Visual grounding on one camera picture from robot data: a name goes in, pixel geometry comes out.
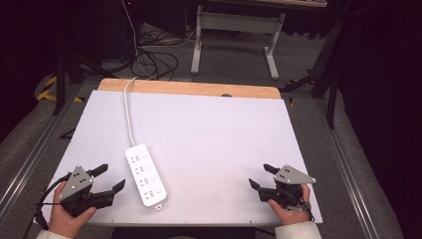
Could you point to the aluminium floor rail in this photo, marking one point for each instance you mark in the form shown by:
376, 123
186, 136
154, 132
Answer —
345, 166
30, 159

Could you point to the black metal stand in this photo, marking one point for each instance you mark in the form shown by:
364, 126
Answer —
326, 76

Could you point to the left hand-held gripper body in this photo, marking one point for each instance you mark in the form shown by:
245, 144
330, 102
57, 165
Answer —
76, 183

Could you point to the white power strip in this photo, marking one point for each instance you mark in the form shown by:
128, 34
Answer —
146, 176

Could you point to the person's right hand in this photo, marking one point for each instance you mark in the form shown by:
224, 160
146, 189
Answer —
292, 215

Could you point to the grey metal desk frame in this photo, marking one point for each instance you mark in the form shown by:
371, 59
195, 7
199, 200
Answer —
237, 23

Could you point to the person's left hand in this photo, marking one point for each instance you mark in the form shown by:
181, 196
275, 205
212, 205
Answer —
64, 217

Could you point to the black tripod stand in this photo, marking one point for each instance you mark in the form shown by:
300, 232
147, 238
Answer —
61, 79

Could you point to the small white adapter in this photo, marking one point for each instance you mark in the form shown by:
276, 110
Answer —
159, 207

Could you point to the yellow black floor tape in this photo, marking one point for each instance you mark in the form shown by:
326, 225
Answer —
48, 89

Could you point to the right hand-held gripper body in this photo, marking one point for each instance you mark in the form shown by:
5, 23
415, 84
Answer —
289, 177

